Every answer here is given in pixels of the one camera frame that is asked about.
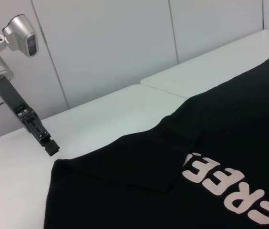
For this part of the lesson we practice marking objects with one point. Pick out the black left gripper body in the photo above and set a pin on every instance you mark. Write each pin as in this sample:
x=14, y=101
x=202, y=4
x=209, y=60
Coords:
x=10, y=95

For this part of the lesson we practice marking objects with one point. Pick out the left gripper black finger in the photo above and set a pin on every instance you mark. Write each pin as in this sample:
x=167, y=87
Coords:
x=40, y=136

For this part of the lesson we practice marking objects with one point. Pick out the black shirt with FREE print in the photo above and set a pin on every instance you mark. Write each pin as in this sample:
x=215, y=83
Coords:
x=196, y=155

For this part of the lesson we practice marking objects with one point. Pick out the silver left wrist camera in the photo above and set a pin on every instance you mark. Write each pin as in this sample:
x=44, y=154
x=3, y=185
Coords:
x=22, y=35

